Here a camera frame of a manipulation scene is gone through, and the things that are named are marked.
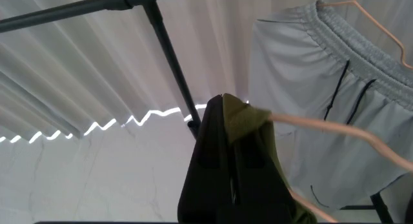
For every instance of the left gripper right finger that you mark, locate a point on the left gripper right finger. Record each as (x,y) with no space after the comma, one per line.
(261,185)

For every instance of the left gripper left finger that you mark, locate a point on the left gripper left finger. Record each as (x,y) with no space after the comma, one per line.
(206,172)

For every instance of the pale grey shorts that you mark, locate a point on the pale grey shorts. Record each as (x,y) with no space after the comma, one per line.
(306,72)

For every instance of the green garment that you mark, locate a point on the green garment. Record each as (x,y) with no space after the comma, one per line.
(245,120)

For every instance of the black clothes rack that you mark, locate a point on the black clothes rack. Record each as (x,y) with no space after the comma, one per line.
(161,30)

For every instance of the white curtain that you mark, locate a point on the white curtain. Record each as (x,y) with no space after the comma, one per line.
(80,72)

